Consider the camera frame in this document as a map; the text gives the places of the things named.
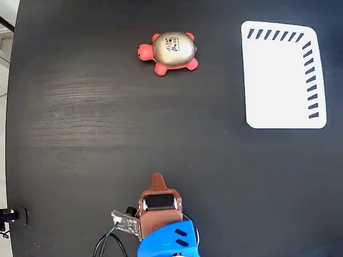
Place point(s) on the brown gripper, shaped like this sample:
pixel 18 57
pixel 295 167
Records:
pixel 160 218

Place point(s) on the red turtle toy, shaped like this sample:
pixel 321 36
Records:
pixel 171 49

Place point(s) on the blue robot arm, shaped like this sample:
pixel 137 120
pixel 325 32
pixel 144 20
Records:
pixel 171 241

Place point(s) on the black stand clamp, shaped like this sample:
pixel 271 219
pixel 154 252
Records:
pixel 16 215

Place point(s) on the white paper sheet with stripes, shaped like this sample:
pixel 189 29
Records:
pixel 276 80

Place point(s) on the black metal bar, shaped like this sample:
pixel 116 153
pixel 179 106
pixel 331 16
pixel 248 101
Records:
pixel 6 22

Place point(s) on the camera circuit board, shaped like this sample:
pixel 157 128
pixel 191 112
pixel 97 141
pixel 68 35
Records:
pixel 127 225

